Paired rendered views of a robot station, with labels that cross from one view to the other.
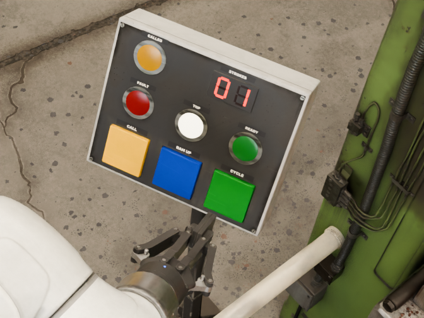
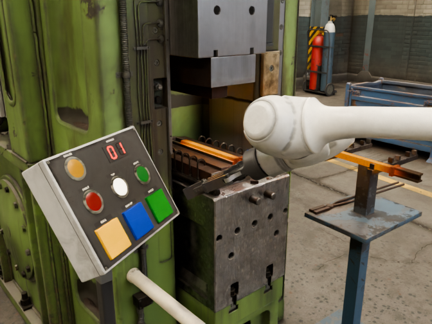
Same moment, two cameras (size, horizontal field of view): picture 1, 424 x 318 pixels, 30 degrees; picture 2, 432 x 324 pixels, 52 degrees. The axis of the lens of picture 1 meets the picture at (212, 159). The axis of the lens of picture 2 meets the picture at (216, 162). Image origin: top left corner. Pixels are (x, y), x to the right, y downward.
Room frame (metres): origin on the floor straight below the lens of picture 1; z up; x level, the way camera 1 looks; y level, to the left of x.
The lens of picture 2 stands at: (0.46, 1.03, 1.49)
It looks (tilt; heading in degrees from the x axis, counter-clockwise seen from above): 18 degrees down; 275
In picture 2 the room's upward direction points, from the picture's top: straight up
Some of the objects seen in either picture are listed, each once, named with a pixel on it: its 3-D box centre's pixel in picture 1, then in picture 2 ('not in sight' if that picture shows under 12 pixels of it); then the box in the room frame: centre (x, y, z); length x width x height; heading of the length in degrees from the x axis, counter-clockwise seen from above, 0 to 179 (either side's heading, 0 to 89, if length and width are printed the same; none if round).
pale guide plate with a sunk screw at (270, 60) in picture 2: not in sight; (269, 73); (0.39, -0.76, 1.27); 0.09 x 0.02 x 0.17; 45
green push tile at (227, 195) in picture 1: (229, 195); (158, 206); (0.70, -0.04, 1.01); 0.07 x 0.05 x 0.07; 70
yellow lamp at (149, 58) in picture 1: (149, 57); (75, 168); (0.85, 0.12, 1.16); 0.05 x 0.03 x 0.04; 45
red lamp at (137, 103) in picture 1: (137, 103); (93, 201); (0.81, 0.14, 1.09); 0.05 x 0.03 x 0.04; 45
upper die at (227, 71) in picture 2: not in sight; (195, 65); (0.66, -0.59, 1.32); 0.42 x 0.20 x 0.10; 135
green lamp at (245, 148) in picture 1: (245, 148); (142, 174); (0.74, -0.05, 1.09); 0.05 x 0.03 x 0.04; 45
